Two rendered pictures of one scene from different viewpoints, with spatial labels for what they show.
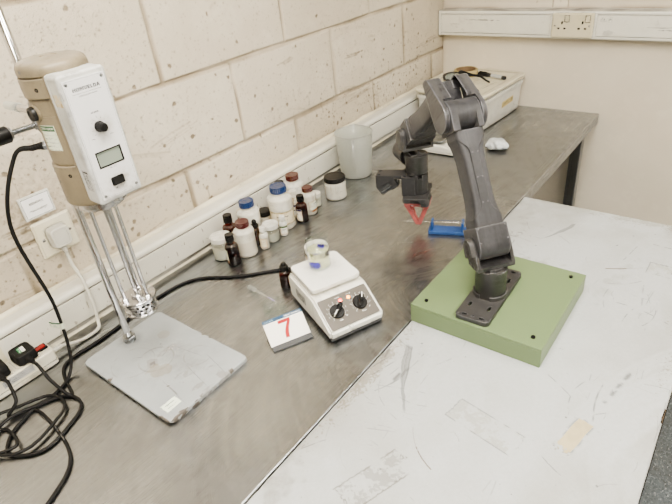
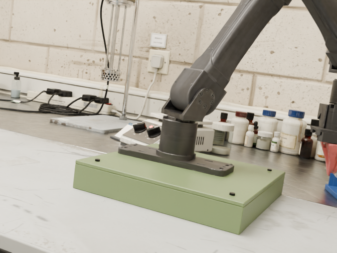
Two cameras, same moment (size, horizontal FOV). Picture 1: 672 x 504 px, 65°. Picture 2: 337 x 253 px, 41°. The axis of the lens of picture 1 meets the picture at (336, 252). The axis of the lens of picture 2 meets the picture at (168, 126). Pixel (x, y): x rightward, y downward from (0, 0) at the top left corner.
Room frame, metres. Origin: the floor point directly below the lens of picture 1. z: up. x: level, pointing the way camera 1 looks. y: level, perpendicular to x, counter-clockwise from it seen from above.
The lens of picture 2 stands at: (0.64, -1.06, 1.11)
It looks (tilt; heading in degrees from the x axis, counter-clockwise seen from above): 7 degrees down; 74
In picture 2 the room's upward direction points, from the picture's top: 8 degrees clockwise
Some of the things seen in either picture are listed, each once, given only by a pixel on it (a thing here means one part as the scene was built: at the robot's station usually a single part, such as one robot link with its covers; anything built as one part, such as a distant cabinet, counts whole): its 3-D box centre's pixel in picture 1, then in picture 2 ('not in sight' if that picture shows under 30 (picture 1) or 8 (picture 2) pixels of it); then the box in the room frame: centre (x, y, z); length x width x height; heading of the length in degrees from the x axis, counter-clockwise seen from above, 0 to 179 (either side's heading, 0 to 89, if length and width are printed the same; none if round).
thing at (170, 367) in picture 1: (164, 360); (103, 122); (0.84, 0.38, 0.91); 0.30 x 0.20 x 0.01; 49
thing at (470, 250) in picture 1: (488, 251); (186, 102); (0.89, -0.31, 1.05); 0.09 x 0.06 x 0.06; 102
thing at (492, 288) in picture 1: (490, 280); (177, 139); (0.88, -0.31, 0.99); 0.20 x 0.07 x 0.08; 141
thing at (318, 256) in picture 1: (319, 251); not in sight; (1.01, 0.04, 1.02); 0.06 x 0.05 x 0.08; 136
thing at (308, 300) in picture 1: (331, 292); (171, 135); (0.96, 0.02, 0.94); 0.22 x 0.13 x 0.08; 25
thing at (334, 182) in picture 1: (335, 186); not in sight; (1.53, -0.02, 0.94); 0.07 x 0.07 x 0.07
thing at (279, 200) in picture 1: (280, 205); (293, 131); (1.38, 0.14, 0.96); 0.07 x 0.07 x 0.13
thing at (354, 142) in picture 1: (354, 154); not in sight; (1.67, -0.10, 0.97); 0.18 x 0.13 x 0.15; 174
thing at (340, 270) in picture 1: (324, 271); (181, 118); (0.99, 0.03, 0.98); 0.12 x 0.12 x 0.01; 25
